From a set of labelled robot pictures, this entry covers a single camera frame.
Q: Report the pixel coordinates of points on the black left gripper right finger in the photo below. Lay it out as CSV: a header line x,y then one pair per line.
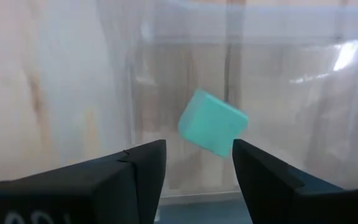
x,y
291,202

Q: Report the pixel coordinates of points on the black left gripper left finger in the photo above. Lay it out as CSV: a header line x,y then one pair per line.
x,y
73,193

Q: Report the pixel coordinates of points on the teal block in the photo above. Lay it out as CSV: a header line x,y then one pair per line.
x,y
211,124

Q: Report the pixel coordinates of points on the clear plastic bin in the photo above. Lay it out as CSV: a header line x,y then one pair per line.
x,y
306,109

